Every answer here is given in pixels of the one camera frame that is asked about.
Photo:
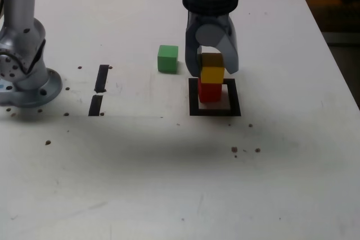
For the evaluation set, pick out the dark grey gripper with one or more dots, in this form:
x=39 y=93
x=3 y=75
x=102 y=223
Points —
x=209 y=18

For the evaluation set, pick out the black tape strip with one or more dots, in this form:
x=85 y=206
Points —
x=101 y=77

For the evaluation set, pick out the yellow cube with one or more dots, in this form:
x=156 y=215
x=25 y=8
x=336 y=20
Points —
x=213 y=74

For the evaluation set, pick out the red cube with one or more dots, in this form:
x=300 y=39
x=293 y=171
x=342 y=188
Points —
x=209 y=92

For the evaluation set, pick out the black tape square outline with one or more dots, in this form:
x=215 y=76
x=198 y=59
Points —
x=193 y=102

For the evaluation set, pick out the green cube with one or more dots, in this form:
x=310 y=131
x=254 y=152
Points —
x=168 y=60

